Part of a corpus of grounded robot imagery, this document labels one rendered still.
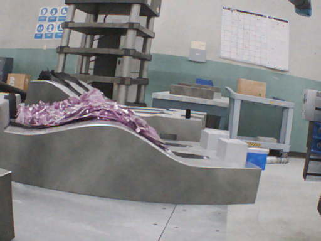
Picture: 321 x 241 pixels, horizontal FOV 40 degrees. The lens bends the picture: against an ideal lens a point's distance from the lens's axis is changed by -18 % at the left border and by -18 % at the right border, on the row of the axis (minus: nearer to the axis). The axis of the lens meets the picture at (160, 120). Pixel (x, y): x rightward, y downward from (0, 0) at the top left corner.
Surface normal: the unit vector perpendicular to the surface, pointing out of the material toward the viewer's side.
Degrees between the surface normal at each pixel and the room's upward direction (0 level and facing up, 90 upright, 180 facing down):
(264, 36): 90
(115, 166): 90
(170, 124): 90
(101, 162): 90
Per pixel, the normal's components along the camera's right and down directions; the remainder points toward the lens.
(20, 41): -0.13, 0.07
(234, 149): 0.17, 0.11
